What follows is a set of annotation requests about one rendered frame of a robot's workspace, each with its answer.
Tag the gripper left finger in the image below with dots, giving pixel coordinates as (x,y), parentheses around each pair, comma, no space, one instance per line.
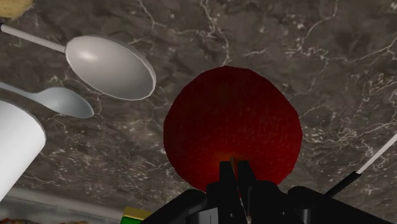
(225,198)

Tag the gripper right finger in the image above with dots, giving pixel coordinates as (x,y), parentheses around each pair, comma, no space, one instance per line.
(266,201)

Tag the red apple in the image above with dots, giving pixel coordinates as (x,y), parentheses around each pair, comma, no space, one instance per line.
(232,124)

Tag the yellow and green box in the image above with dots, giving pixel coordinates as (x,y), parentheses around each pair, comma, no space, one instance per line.
(135,215)

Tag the large white spoon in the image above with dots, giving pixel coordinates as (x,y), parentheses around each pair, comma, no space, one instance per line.
(111,68)

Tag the small grey spoon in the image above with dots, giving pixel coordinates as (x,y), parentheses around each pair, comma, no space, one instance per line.
(62,100)

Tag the white cup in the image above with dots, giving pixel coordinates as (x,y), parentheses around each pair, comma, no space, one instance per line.
(17,139)

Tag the yellow round thing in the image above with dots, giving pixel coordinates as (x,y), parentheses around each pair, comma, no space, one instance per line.
(12,6)

